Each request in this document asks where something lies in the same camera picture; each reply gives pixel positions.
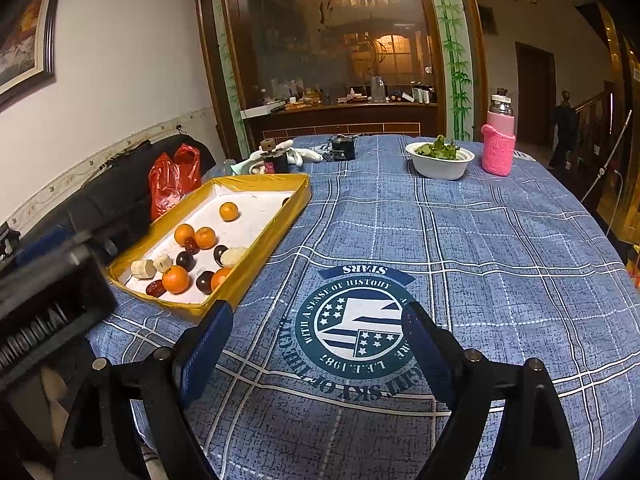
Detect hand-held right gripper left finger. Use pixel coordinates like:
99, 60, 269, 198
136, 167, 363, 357
54, 300, 235, 480

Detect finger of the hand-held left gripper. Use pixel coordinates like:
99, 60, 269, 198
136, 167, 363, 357
67, 199, 153, 257

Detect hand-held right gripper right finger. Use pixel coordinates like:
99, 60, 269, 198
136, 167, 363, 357
401, 301, 581, 480

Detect white foam tray yellow tape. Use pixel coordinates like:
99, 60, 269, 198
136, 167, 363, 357
105, 172, 312, 323

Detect red plastic bag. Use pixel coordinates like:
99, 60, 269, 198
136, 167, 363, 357
148, 143, 202, 221

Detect blue plaid tablecloth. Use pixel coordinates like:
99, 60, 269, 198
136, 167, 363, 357
87, 134, 640, 480

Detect dark bottle with cork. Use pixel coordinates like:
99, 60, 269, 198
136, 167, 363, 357
260, 138, 289, 174

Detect white bowl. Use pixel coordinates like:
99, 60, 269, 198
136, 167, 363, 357
405, 141, 476, 180

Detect white and teal toy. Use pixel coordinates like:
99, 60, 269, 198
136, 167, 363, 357
272, 139, 326, 165

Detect framed picture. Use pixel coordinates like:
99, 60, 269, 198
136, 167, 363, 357
0, 0, 66, 111

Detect green leafy vegetables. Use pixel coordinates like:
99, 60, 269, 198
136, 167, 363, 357
416, 135, 461, 160

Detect small black box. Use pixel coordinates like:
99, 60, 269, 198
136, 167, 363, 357
331, 136, 357, 161

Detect bottle with pink knit sleeve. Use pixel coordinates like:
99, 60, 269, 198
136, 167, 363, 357
481, 94, 517, 177

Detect wooden counter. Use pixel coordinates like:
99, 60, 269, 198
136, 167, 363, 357
240, 100, 441, 137

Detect wood framed glass partition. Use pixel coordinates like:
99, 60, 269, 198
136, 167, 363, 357
192, 0, 488, 161

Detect dark wooden door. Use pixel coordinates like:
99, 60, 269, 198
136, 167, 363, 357
515, 42, 557, 147

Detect wooden stair railing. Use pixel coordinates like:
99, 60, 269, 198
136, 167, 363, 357
575, 85, 640, 241

